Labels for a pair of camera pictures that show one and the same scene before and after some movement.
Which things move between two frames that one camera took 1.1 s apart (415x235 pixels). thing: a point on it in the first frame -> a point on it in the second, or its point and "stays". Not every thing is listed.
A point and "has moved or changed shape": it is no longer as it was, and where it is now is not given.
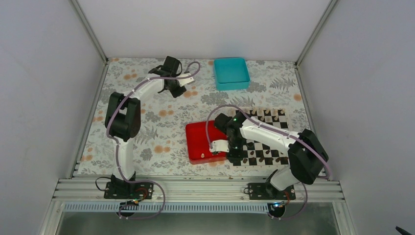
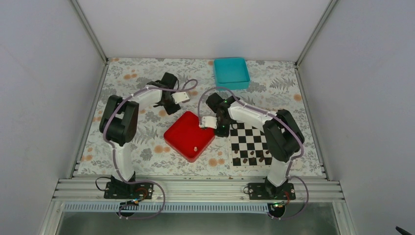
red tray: [198, 143] has moved or changed shape
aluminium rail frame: [165, 190] stays
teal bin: [231, 74] stays
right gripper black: [236, 156] -> [225, 133]
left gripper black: [176, 94] -> [170, 110]
